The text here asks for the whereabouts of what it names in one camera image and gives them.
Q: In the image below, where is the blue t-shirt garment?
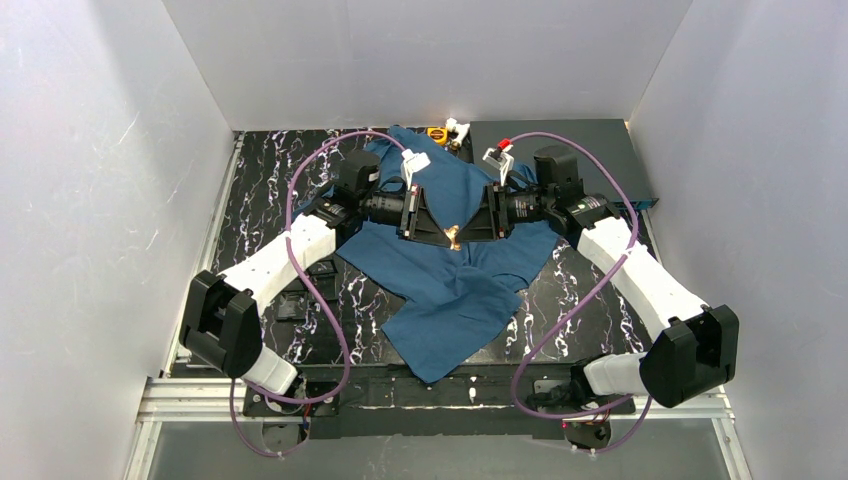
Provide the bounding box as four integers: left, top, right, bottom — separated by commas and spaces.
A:
337, 126, 559, 383

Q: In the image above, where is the red flower brooch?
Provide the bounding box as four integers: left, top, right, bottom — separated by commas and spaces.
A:
444, 225, 461, 251

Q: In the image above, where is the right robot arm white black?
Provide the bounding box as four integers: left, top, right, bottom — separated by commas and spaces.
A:
456, 141, 739, 408

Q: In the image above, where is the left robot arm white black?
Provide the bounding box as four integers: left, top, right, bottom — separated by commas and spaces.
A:
178, 149, 451, 402

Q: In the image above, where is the yellow tape measure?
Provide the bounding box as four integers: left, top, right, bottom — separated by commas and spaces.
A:
426, 127, 449, 145

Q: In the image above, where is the small white figurine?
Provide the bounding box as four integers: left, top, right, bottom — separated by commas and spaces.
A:
445, 117, 470, 150

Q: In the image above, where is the black square tray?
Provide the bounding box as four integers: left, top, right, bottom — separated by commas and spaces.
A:
308, 258, 338, 277
274, 291, 309, 323

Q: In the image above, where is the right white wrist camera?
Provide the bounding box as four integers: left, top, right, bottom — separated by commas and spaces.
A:
482, 138, 514, 186

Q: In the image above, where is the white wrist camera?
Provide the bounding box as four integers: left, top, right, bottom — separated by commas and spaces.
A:
400, 149, 431, 188
482, 138, 514, 186

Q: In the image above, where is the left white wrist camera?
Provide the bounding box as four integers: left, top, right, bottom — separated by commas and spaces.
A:
400, 149, 431, 188

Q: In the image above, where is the dark grey network switch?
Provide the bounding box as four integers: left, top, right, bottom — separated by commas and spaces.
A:
469, 119, 659, 210

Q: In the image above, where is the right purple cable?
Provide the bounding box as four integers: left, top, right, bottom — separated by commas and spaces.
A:
506, 131, 655, 454

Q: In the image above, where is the purple cable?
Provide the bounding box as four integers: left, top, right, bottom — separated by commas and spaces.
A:
227, 129, 407, 460
506, 131, 655, 454

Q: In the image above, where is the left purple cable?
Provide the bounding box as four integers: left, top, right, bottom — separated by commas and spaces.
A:
227, 129, 407, 460

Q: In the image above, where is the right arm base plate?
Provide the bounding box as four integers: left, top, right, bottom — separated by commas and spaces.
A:
525, 380, 635, 453

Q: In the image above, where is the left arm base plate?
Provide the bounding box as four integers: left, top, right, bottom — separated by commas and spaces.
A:
242, 381, 342, 419

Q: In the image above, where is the aluminium frame rail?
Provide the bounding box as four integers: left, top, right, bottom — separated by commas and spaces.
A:
125, 370, 751, 479

